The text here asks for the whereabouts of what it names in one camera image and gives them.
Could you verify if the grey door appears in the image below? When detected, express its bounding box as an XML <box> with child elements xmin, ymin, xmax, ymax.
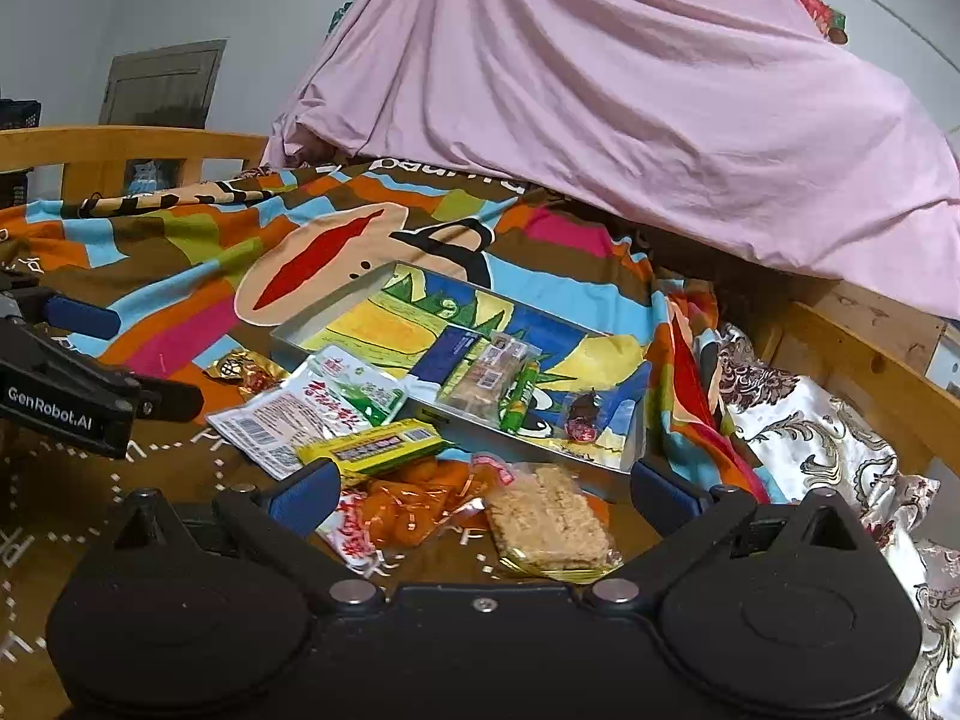
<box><xmin>97</xmin><ymin>40</ymin><xmax>227</xmax><ymax>130</ymax></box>

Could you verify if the yellow snack packet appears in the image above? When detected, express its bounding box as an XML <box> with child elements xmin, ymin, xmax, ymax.
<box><xmin>296</xmin><ymin>420</ymin><xmax>445</xmax><ymax>486</ymax></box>

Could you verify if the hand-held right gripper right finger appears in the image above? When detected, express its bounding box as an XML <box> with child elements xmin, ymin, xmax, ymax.
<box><xmin>585</xmin><ymin>457</ymin><xmax>860</xmax><ymax>610</ymax></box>

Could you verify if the gold snack packet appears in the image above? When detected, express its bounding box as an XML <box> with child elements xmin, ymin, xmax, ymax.
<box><xmin>206</xmin><ymin>349</ymin><xmax>291</xmax><ymax>400</ymax></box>

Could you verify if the wooden cabinet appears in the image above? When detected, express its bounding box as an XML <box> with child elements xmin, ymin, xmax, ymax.
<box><xmin>810</xmin><ymin>281</ymin><xmax>950</xmax><ymax>361</ymax></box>

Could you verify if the colourful printed blanket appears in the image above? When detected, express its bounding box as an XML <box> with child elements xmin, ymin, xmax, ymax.
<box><xmin>0</xmin><ymin>157</ymin><xmax>788</xmax><ymax>691</ymax></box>

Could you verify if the white floral quilt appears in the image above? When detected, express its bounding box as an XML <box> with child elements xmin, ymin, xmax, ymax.
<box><xmin>697</xmin><ymin>322</ymin><xmax>960</xmax><ymax>720</ymax></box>

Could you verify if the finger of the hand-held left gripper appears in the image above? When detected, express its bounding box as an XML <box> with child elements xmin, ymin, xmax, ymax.
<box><xmin>0</xmin><ymin>270</ymin><xmax>122</xmax><ymax>342</ymax></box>
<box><xmin>112</xmin><ymin>364</ymin><xmax>205</xmax><ymax>422</ymax></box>

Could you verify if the clear bag of mandarins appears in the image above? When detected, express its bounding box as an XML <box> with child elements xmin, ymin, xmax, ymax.
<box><xmin>319</xmin><ymin>454</ymin><xmax>527</xmax><ymax>578</ymax></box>

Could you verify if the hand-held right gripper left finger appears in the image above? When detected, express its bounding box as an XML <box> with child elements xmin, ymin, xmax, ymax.
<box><xmin>109</xmin><ymin>456</ymin><xmax>383</xmax><ymax>612</ymax></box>

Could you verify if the metal tray with dinosaur print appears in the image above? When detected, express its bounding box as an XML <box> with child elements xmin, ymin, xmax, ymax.
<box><xmin>270</xmin><ymin>261</ymin><xmax>650</xmax><ymax>492</ymax></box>

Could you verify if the white and green snack packet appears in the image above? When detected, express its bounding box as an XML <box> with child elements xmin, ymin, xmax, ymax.
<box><xmin>206</xmin><ymin>345</ymin><xmax>407</xmax><ymax>481</ymax></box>

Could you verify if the blue snack packet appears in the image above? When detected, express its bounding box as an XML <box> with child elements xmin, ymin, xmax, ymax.
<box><xmin>409</xmin><ymin>326</ymin><xmax>486</xmax><ymax>385</ymax></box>

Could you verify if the white board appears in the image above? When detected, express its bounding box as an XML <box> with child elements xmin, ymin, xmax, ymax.
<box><xmin>926</xmin><ymin>322</ymin><xmax>960</xmax><ymax>400</ymax></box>

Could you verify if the green sausage stick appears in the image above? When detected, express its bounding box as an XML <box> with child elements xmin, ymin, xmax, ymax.
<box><xmin>501</xmin><ymin>360</ymin><xmax>542</xmax><ymax>434</ymax></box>

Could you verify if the red floral cloth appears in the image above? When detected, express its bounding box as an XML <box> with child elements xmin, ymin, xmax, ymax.
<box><xmin>791</xmin><ymin>0</ymin><xmax>848</xmax><ymax>44</ymax></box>

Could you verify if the pink bed sheet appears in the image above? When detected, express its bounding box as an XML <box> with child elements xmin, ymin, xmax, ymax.
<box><xmin>262</xmin><ymin>0</ymin><xmax>960</xmax><ymax>320</ymax></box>

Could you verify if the clear pastry packet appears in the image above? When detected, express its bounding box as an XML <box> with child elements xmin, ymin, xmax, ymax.
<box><xmin>439</xmin><ymin>337</ymin><xmax>541</xmax><ymax>419</ymax></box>

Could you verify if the black basket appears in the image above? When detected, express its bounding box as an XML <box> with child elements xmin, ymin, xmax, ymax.
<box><xmin>0</xmin><ymin>97</ymin><xmax>42</xmax><ymax>130</ymax></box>

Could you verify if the rice cracker packet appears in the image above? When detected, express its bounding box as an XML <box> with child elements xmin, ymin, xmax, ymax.
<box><xmin>484</xmin><ymin>463</ymin><xmax>625</xmax><ymax>584</ymax></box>

